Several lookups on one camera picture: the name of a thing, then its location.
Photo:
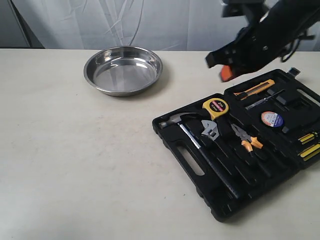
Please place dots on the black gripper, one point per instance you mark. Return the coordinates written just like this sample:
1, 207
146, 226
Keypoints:
254, 49

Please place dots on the adjustable wrench black handle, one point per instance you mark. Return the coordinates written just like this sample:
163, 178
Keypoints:
231, 162

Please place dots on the black plastic tool case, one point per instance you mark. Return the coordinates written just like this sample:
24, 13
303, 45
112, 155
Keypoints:
181, 132

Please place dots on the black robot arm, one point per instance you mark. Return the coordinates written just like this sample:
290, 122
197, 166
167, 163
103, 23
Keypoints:
302, 15

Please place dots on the yellow utility knife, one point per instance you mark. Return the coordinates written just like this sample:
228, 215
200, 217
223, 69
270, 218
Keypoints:
255, 89

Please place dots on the yellow tape measure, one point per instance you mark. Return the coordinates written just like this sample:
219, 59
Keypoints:
216, 107

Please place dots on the voltage tester screwdriver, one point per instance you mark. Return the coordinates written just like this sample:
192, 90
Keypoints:
263, 100

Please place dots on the black electrical tape roll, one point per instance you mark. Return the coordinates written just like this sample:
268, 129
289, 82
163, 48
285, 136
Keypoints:
272, 119

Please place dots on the yellow-black screwdriver upper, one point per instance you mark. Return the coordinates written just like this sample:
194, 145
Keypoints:
308, 137

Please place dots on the yellow-black screwdriver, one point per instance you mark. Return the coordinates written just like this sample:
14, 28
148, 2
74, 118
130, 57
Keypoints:
310, 152
308, 137

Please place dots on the round stainless steel pan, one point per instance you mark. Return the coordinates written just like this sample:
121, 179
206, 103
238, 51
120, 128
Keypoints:
123, 71

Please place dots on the yellow-black screwdriver lower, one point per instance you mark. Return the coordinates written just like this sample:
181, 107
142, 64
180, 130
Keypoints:
310, 152

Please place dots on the white backdrop curtain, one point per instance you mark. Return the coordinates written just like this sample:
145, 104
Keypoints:
157, 25

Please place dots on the yellow-handled pliers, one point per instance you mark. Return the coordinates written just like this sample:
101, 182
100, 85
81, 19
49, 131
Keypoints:
254, 149

